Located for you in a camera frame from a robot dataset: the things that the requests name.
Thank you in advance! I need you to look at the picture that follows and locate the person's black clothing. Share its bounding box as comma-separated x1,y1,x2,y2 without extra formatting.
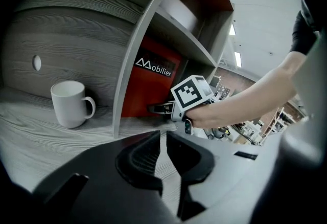
290,0,327,56

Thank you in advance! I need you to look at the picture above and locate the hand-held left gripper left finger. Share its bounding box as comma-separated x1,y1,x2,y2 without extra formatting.
114,130,164,197

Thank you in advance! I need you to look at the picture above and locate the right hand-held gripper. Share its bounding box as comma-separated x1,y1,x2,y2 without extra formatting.
148,74,220,135

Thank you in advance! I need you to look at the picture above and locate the person's right forearm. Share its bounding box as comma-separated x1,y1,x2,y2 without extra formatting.
219,51,307,126

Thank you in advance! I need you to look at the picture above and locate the white ceramic mug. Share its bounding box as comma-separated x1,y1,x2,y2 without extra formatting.
50,80,97,129

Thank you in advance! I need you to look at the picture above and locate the red hardcover book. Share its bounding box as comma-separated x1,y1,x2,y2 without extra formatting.
120,36,182,118

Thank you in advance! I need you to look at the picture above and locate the grey wooden desk with shelves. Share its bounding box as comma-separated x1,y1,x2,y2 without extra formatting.
0,0,235,139

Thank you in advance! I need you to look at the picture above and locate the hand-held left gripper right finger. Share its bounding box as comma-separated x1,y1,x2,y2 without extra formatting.
166,130,215,221

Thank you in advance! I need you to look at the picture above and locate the person's right hand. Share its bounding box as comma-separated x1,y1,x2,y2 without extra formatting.
185,101,225,129

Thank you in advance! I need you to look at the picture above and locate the grey wood-grain table top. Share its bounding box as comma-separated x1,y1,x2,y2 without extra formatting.
0,86,184,216

